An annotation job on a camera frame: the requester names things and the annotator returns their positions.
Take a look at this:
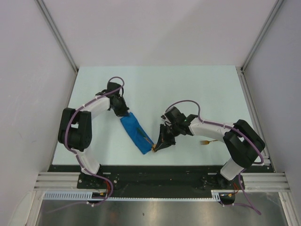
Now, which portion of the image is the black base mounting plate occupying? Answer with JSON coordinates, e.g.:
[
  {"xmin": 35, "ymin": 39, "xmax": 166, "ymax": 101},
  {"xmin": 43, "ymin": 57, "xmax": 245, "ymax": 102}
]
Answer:
[{"xmin": 48, "ymin": 164, "xmax": 275, "ymax": 198}]

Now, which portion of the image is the aluminium corner post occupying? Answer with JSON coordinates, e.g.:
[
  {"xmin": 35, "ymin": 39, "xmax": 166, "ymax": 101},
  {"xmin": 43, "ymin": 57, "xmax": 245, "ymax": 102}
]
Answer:
[
  {"xmin": 240, "ymin": 0, "xmax": 286, "ymax": 73},
  {"xmin": 34, "ymin": 0, "xmax": 79, "ymax": 74}
]

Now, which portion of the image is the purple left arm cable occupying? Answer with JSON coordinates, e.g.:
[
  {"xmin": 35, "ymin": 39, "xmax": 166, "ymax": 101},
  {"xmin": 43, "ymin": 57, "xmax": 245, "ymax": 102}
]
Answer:
[{"xmin": 46, "ymin": 76, "xmax": 125, "ymax": 212}]

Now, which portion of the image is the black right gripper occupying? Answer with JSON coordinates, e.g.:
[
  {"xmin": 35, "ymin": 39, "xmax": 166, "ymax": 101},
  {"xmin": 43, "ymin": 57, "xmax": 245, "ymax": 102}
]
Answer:
[{"xmin": 155, "ymin": 123, "xmax": 181, "ymax": 151}]

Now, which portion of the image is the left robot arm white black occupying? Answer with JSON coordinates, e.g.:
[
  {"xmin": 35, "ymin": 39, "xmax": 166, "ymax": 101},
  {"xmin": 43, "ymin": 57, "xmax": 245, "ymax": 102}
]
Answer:
[{"xmin": 58, "ymin": 81, "xmax": 129, "ymax": 188}]

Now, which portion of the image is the gold fork green handle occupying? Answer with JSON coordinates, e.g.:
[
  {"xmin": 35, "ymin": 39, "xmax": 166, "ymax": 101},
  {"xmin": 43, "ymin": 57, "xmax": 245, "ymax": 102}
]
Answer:
[{"xmin": 200, "ymin": 139, "xmax": 223, "ymax": 145}]

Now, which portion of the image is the blue cloth napkin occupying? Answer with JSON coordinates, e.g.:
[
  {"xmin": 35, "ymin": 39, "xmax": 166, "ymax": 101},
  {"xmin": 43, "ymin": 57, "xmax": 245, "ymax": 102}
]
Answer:
[{"xmin": 120, "ymin": 112, "xmax": 152, "ymax": 154}]

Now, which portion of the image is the gold spoon green handle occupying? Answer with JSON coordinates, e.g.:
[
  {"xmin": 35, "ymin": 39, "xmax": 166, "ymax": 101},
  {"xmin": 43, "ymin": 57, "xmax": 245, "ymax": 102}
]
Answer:
[{"xmin": 137, "ymin": 128, "xmax": 155, "ymax": 152}]

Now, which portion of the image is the white slotted cable duct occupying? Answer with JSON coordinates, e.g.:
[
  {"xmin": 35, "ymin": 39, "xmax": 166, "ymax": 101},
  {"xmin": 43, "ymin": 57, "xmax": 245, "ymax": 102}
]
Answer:
[{"xmin": 44, "ymin": 191, "xmax": 221, "ymax": 202}]

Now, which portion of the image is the left aluminium corner post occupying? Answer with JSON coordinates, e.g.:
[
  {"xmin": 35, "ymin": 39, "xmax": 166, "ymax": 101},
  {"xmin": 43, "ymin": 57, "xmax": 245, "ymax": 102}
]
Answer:
[{"xmin": 34, "ymin": 0, "xmax": 79, "ymax": 74}]

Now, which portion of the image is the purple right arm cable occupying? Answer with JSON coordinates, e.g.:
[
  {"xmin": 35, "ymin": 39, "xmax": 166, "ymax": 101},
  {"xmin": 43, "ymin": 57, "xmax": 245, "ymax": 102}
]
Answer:
[{"xmin": 164, "ymin": 100, "xmax": 265, "ymax": 216}]

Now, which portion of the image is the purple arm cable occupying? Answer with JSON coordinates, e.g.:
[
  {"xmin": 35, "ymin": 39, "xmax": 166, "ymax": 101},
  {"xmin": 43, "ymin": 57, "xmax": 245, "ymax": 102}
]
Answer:
[
  {"xmin": 164, "ymin": 100, "xmax": 265, "ymax": 216},
  {"xmin": 46, "ymin": 76, "xmax": 125, "ymax": 212}
]

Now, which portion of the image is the right aluminium corner post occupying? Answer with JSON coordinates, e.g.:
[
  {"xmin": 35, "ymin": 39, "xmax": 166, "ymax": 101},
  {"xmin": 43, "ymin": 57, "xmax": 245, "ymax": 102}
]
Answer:
[{"xmin": 240, "ymin": 0, "xmax": 286, "ymax": 73}]

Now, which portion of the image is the aluminium front frame rail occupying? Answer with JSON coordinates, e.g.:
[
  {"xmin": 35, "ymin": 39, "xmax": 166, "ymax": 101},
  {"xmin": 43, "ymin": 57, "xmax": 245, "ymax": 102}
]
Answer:
[{"xmin": 34, "ymin": 172, "xmax": 291, "ymax": 192}]

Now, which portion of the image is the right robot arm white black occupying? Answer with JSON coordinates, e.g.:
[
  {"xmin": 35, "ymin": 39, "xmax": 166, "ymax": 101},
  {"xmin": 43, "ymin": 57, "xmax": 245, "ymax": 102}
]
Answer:
[{"xmin": 152, "ymin": 107, "xmax": 265, "ymax": 189}]

